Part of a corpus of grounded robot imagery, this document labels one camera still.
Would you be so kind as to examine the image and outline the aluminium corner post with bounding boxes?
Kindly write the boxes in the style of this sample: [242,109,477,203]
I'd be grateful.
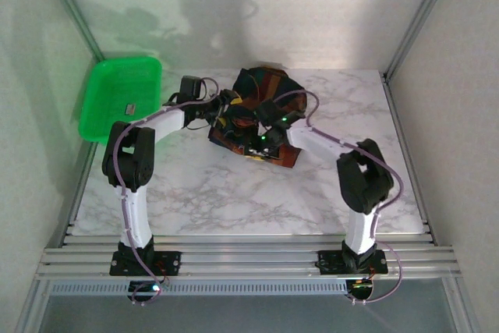
[41,0,105,62]
[384,0,463,81]

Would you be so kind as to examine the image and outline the black cable mount with LED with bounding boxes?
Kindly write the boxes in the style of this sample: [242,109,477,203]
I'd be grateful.
[348,278,376,306]
[127,280,165,307]

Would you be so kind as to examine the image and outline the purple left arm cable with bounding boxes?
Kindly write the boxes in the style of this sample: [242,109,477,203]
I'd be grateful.
[115,76,221,306]

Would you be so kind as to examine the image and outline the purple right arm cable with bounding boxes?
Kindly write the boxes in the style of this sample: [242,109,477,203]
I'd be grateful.
[272,89,405,305]

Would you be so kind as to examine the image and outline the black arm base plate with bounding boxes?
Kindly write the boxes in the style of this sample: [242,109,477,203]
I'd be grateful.
[108,250,182,277]
[317,249,387,276]

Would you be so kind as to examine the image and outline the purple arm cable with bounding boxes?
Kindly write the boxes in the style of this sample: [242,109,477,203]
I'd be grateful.
[115,76,221,306]
[272,89,405,305]

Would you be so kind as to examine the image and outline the multicolour plaid long sleeve shirt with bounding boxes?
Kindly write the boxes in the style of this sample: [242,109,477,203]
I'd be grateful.
[207,66,309,169]

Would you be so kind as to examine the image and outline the green plastic basket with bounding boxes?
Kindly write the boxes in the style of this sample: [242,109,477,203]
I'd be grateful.
[77,55,163,146]

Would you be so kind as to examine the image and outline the grey slotted cable duct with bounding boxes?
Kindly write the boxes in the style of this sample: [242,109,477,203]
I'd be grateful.
[48,280,350,297]

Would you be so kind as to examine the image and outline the aluminium rail frame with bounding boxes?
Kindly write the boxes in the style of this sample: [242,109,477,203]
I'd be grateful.
[37,233,463,282]

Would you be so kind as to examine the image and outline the aluminium side rail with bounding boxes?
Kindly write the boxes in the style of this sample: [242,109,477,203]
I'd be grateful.
[58,140,101,248]
[384,75,434,245]

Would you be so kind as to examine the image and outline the red and black wires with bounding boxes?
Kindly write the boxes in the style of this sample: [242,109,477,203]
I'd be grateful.
[154,262,172,288]

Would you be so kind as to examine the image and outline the thin black camera cable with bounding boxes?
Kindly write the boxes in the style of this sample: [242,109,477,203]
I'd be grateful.
[182,112,214,132]

